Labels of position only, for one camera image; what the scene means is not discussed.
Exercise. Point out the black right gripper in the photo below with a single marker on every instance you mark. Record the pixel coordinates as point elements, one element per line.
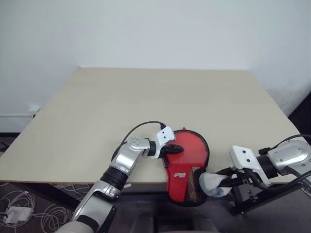
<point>247,178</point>

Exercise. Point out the black red paddle case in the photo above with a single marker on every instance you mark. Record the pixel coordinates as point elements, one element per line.
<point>178,184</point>

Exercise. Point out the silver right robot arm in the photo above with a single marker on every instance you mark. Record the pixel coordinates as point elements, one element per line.
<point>289,155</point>

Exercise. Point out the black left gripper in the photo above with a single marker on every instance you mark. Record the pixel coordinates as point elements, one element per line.
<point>165,151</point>

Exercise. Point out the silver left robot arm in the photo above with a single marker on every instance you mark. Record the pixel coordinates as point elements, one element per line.
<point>121,165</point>

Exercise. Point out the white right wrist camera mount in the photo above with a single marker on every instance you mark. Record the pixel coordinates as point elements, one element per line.
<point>245,159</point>

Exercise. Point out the white cloth wad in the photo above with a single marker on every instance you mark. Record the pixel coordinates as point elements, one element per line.
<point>211,184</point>

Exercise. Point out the white power adapter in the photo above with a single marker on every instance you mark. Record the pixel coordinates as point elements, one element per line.
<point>18,214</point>

